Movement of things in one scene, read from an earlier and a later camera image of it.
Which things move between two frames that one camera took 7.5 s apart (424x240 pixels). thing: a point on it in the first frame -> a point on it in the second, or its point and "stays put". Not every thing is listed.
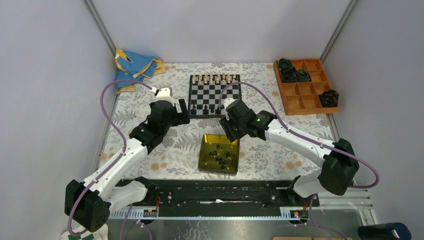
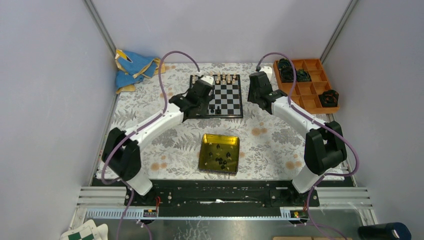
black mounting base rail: (301, 193) stays put
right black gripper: (225, 123) -> (250, 97)
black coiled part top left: (284, 63) stays put
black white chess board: (205, 92) stays put
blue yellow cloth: (131, 66) stays put
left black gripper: (182, 118) -> (203, 111)
